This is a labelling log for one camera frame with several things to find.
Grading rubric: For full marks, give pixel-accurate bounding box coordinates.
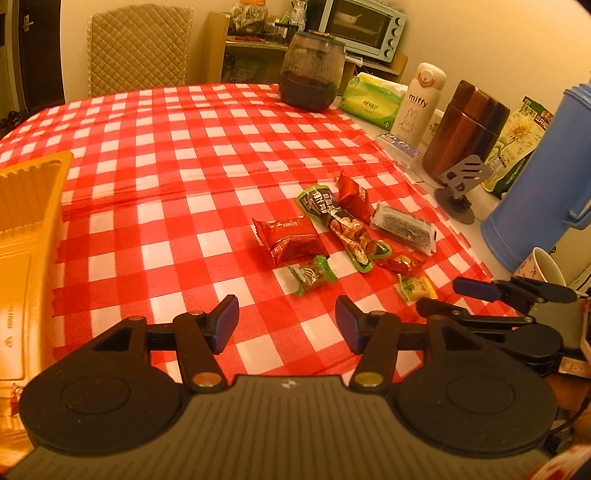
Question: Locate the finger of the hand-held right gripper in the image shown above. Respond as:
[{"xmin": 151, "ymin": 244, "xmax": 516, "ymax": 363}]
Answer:
[
  {"xmin": 452, "ymin": 277, "xmax": 578, "ymax": 306},
  {"xmin": 416, "ymin": 298, "xmax": 563, "ymax": 365}
]

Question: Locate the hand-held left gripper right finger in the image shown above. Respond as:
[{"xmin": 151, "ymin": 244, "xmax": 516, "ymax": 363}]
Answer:
[{"xmin": 335, "ymin": 295, "xmax": 490, "ymax": 393}]

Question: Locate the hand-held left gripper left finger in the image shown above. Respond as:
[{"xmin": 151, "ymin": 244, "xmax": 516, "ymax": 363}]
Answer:
[{"xmin": 90, "ymin": 294, "xmax": 241, "ymax": 393}]

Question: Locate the yellow-green candy packet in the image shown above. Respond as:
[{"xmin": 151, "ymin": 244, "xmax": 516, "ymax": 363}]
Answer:
[{"xmin": 397, "ymin": 273, "xmax": 437, "ymax": 303}]

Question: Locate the small green candy packet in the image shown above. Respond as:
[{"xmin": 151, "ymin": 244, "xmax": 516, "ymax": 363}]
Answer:
[{"xmin": 285, "ymin": 255, "xmax": 338, "ymax": 296}]

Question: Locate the small red candy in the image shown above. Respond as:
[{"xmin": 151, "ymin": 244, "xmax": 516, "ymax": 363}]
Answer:
[{"xmin": 376, "ymin": 251, "xmax": 426, "ymax": 275}]

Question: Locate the clear packet dark cookie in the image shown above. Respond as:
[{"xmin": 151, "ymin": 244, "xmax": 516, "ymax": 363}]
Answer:
[{"xmin": 369, "ymin": 200, "xmax": 438, "ymax": 256}]

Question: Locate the long green nut packet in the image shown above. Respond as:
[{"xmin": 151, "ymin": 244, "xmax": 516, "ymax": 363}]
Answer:
[{"xmin": 295, "ymin": 184, "xmax": 393, "ymax": 274}]

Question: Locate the square red snack packet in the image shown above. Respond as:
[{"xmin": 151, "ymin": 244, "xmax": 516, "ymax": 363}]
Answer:
[{"xmin": 252, "ymin": 217, "xmax": 329, "ymax": 267}]

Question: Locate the red snack packet white label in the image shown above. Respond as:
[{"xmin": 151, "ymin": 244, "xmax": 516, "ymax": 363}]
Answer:
[{"xmin": 335, "ymin": 169, "xmax": 376, "ymax": 225}]

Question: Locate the yellow plastic tray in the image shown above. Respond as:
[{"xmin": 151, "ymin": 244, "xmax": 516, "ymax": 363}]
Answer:
[{"xmin": 0, "ymin": 151, "xmax": 75, "ymax": 416}]

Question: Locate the paper cup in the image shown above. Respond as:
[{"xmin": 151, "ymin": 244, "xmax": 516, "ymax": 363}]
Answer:
[{"xmin": 515, "ymin": 247, "xmax": 568, "ymax": 289}]

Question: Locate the grey phone stand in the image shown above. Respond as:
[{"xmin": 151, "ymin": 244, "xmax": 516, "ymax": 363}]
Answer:
[{"xmin": 434, "ymin": 154, "xmax": 491, "ymax": 225}]

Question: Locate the blue thermos jug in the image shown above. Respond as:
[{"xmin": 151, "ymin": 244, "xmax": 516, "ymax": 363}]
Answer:
[{"xmin": 480, "ymin": 76, "xmax": 591, "ymax": 278}]

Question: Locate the green sunflower seed bag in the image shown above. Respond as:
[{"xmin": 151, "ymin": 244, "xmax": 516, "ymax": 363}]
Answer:
[{"xmin": 482, "ymin": 96, "xmax": 554, "ymax": 199}]

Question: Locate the small blue white box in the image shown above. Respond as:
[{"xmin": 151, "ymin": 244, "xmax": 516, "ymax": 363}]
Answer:
[{"xmin": 378, "ymin": 131, "xmax": 423, "ymax": 167}]

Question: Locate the brown metallic container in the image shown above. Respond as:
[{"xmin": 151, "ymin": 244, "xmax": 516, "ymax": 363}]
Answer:
[{"xmin": 421, "ymin": 79, "xmax": 511, "ymax": 185}]

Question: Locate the red checkered tablecloth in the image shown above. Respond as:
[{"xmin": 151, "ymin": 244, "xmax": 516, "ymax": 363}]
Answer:
[{"xmin": 0, "ymin": 83, "xmax": 522, "ymax": 384}]

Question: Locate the white thermos bottle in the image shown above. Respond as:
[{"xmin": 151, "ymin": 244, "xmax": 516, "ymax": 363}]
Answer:
[{"xmin": 392, "ymin": 62, "xmax": 446, "ymax": 145}]

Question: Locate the green tissue pack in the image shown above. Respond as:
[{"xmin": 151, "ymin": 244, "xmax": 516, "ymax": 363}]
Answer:
[{"xmin": 339, "ymin": 71, "xmax": 409, "ymax": 131}]

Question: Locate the dark glass jar with lid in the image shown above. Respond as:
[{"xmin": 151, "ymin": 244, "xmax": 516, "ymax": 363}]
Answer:
[{"xmin": 278, "ymin": 30, "xmax": 347, "ymax": 112}]

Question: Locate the wooden shelf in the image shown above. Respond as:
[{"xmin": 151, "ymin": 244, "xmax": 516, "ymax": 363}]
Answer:
[{"xmin": 205, "ymin": 11, "xmax": 409, "ymax": 86}]

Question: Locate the light blue toaster oven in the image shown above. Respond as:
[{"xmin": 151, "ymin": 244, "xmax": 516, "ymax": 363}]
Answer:
[{"xmin": 318, "ymin": 0, "xmax": 407, "ymax": 64}]

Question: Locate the quilted chair back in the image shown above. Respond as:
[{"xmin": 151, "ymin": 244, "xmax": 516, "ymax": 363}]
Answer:
[{"xmin": 87, "ymin": 4, "xmax": 195, "ymax": 99}]

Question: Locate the glass jar orange lid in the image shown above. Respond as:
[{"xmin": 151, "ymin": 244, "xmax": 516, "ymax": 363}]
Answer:
[{"xmin": 229, "ymin": 0, "xmax": 269, "ymax": 35}]

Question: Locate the dark door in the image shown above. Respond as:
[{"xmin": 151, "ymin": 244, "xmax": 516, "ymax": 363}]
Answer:
[{"xmin": 21, "ymin": 0, "xmax": 65, "ymax": 112}]

